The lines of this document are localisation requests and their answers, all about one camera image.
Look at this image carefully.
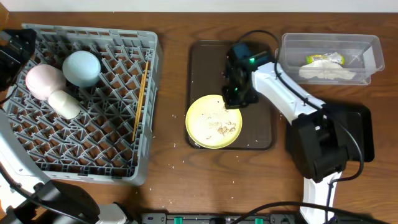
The clear plastic bin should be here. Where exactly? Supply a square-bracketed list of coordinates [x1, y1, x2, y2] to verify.
[279, 33, 385, 85]

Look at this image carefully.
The black cable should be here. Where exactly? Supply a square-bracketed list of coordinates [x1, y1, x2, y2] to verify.
[228, 200, 386, 224]

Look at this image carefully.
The green snack wrapper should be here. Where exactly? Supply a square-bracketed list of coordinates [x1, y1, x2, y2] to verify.
[305, 52, 345, 65]

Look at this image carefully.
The pink bowl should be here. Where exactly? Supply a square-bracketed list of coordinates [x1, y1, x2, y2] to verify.
[25, 64, 66, 100]

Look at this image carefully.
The yellow plate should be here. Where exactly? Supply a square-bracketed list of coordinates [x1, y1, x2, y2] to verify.
[185, 95, 243, 149]

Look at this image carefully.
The black tray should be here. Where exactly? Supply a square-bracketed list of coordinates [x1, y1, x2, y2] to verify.
[286, 103, 374, 165]

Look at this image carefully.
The wooden chopstick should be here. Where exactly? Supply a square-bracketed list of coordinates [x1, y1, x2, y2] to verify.
[134, 61, 149, 132]
[132, 72, 147, 141]

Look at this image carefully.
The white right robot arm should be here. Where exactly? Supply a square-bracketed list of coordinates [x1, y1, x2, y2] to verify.
[223, 42, 349, 206]

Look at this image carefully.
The grey plastic dish rack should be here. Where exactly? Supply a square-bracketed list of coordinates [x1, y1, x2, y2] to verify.
[4, 24, 162, 185]

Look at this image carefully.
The light blue bowl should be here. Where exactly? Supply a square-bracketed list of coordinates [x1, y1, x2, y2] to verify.
[62, 50, 101, 88]

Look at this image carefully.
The dark brown serving tray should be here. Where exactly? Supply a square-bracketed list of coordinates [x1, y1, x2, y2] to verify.
[187, 40, 277, 151]

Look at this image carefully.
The black power strip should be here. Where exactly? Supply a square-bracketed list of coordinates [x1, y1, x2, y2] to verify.
[141, 213, 303, 224]

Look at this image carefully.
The cream plastic cup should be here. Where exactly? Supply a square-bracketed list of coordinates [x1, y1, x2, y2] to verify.
[49, 90, 80, 119]

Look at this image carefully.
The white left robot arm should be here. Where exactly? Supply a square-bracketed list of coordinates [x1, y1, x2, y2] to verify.
[1, 29, 128, 223]

